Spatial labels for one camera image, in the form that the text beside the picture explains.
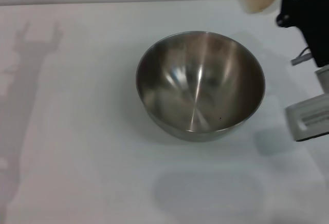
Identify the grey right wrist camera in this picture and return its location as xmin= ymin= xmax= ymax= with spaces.
xmin=285 ymin=93 xmax=329 ymax=143

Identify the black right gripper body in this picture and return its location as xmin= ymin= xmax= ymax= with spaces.
xmin=291 ymin=0 xmax=329 ymax=68

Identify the right arm cable with plug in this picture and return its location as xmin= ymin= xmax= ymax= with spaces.
xmin=290 ymin=46 xmax=313 ymax=67

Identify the stainless steel mixing bowl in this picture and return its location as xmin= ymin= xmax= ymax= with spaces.
xmin=135 ymin=30 xmax=266 ymax=143

